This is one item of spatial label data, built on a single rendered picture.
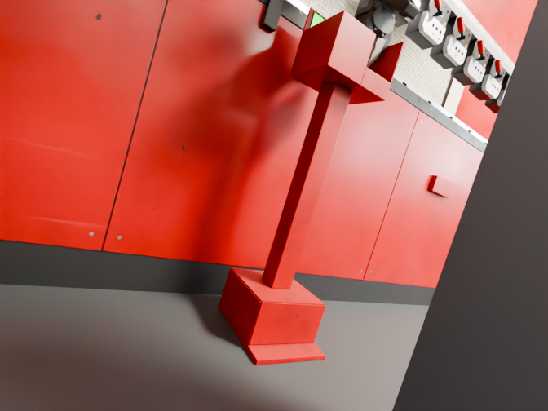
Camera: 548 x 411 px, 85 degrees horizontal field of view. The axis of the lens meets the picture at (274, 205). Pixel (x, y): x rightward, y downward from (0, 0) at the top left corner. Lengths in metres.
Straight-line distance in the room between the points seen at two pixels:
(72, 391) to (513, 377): 0.58
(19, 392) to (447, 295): 0.59
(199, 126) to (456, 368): 0.71
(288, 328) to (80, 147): 0.63
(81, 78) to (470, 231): 0.77
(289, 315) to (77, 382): 0.43
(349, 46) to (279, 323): 0.65
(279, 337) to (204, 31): 0.77
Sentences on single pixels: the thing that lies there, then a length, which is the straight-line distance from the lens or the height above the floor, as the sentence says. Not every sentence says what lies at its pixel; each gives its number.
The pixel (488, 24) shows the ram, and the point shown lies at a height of 1.43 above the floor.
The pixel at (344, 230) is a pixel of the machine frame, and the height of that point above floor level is 0.29.
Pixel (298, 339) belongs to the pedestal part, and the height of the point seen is 0.02.
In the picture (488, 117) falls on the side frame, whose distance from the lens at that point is 2.94.
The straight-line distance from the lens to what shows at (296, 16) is 1.00.
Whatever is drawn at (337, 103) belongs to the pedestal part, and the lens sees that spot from 0.80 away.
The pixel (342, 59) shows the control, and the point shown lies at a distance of 0.75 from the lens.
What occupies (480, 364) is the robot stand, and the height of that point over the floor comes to 0.25.
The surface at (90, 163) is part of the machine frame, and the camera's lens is 0.80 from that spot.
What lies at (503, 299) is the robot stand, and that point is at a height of 0.33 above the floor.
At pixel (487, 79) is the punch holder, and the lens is 2.03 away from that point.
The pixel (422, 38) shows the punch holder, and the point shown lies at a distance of 1.64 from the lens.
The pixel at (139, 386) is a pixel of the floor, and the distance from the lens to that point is 0.61.
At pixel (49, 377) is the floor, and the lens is 0.62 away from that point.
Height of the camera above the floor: 0.38
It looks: 4 degrees down
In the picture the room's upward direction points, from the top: 17 degrees clockwise
